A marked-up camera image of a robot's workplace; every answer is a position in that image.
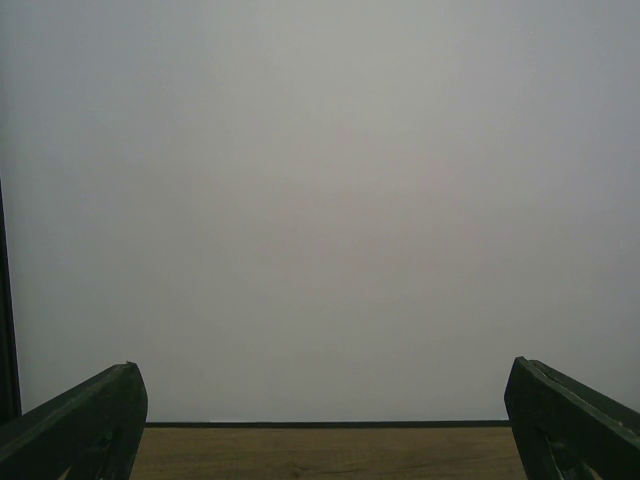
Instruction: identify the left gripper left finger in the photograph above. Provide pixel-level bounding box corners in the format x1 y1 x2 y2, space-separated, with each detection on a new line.
1 362 148 479

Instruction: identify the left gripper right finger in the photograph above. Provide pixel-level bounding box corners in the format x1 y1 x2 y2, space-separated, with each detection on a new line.
504 357 639 479

